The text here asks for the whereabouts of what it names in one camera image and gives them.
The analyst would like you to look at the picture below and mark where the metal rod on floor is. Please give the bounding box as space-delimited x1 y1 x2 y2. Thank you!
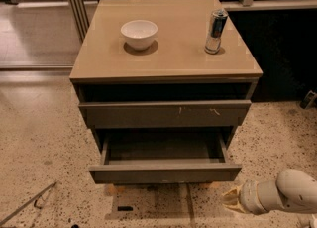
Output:
0 181 57 226

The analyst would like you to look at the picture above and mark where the tan top drawer cabinet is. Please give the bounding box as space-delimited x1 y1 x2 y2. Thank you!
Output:
68 0 264 186

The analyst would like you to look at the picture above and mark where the grey top drawer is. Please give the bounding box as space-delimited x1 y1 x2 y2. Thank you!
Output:
79 100 251 129

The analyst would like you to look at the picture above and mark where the silver blue drink can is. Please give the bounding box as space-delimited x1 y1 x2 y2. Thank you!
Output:
205 9 228 55

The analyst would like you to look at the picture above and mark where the grey drawer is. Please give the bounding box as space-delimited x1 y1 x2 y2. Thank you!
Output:
79 100 251 129
89 132 242 184

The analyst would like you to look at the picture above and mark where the white ceramic bowl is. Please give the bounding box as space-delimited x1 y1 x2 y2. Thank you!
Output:
121 20 158 51

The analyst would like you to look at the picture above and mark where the small black grey floor device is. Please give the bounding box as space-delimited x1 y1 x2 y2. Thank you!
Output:
299 90 317 109

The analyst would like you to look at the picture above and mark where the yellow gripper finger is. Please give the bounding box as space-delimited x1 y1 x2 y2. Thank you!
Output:
221 186 245 213

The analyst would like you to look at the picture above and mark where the small black floor object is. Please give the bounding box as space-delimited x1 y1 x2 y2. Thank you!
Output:
117 206 133 211

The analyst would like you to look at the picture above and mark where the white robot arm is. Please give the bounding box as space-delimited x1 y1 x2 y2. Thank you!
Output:
222 169 317 215

